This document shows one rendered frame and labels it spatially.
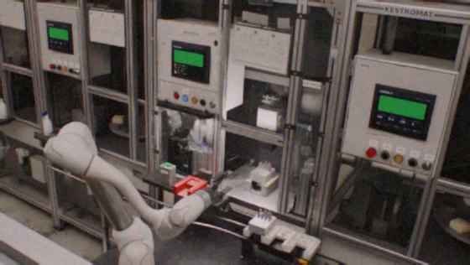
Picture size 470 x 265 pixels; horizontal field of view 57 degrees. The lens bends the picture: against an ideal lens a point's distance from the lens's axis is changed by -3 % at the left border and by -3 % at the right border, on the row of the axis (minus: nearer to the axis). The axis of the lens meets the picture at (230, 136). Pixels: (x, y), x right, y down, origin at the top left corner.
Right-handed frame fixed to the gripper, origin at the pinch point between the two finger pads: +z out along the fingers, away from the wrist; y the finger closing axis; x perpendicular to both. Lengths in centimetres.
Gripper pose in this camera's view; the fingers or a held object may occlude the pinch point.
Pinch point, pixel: (227, 181)
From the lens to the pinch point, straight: 221.6
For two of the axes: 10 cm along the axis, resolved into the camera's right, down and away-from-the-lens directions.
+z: 5.3, -3.0, 8.0
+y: 0.5, -9.2, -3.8
